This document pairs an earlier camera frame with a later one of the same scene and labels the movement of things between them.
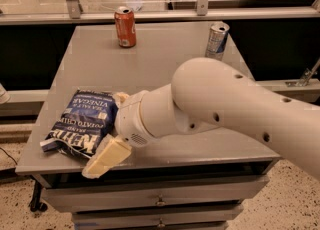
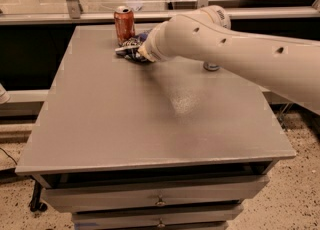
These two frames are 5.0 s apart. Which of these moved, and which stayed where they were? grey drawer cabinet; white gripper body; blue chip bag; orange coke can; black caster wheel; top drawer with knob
Moved: white gripper body; blue chip bag
Stayed: grey drawer cabinet; black caster wheel; top drawer with knob; orange coke can
